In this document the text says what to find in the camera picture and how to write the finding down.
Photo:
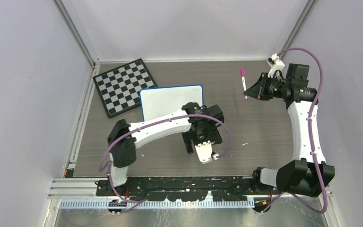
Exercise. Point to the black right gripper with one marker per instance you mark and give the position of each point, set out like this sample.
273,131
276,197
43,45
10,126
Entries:
258,91

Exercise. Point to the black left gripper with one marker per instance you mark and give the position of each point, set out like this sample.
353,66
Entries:
212,135

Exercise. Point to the blue framed whiteboard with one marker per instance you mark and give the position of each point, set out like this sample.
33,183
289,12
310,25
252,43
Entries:
160,101

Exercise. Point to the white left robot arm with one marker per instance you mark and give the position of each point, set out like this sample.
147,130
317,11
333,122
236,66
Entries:
125,138

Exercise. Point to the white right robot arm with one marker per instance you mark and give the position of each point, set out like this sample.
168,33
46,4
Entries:
302,175

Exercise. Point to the black white chessboard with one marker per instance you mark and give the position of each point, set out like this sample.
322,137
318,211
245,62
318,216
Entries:
119,88

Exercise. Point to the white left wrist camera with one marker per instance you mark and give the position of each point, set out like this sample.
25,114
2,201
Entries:
205,152

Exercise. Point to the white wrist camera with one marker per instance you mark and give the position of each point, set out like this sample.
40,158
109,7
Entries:
275,64
205,152

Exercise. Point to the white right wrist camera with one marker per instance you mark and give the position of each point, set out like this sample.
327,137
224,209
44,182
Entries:
275,64

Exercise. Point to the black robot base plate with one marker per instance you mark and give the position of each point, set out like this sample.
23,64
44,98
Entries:
221,188

